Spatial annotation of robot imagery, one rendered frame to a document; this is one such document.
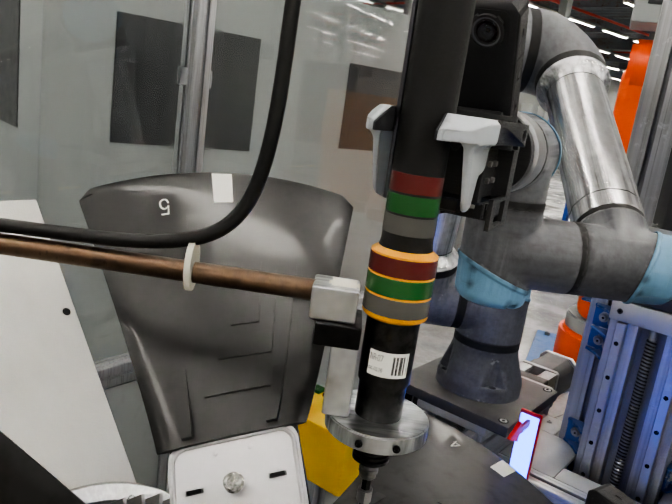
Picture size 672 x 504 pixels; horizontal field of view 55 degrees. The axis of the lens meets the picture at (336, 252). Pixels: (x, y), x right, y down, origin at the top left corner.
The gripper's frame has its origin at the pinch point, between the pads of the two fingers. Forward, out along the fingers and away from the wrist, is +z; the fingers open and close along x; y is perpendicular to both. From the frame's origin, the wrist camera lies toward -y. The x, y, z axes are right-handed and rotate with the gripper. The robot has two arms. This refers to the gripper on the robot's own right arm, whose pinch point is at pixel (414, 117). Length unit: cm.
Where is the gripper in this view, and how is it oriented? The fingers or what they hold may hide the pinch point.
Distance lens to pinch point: 39.3
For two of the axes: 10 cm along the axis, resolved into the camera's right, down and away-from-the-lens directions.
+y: -1.4, 9.6, 2.2
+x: -8.8, -2.2, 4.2
